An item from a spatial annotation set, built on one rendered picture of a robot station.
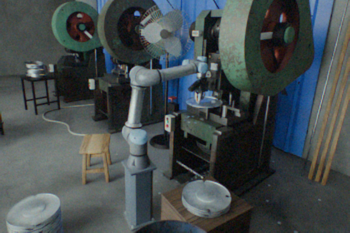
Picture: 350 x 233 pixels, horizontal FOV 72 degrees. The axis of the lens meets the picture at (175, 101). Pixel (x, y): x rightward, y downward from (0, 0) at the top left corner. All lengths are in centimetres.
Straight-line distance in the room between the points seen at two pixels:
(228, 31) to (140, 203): 124
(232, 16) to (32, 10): 699
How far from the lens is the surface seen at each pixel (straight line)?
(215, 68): 196
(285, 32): 170
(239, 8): 147
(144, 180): 170
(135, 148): 160
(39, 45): 804
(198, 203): 150
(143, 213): 186
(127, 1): 298
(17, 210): 189
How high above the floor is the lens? 133
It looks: 16 degrees down
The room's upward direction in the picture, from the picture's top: 2 degrees clockwise
